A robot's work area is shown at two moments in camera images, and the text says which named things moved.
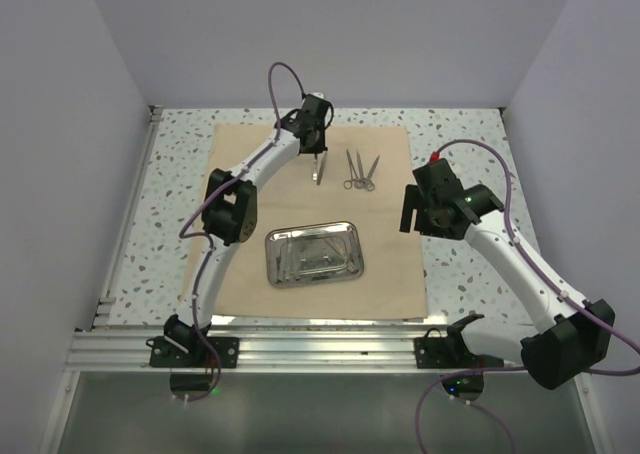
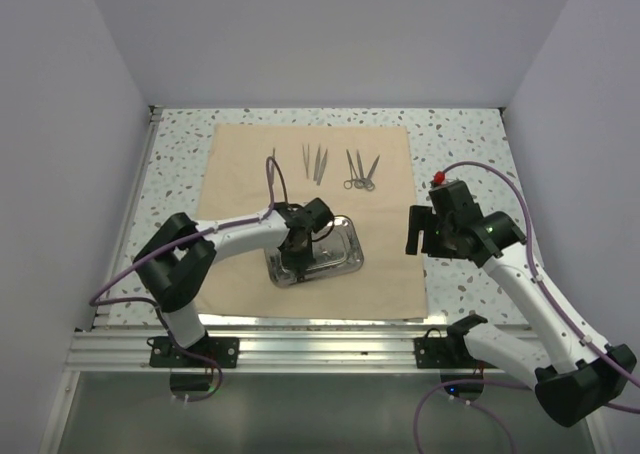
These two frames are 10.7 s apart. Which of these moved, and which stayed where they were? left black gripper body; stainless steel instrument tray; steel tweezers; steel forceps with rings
Moved: left black gripper body
Stayed: steel forceps with rings; steel tweezers; stainless steel instrument tray
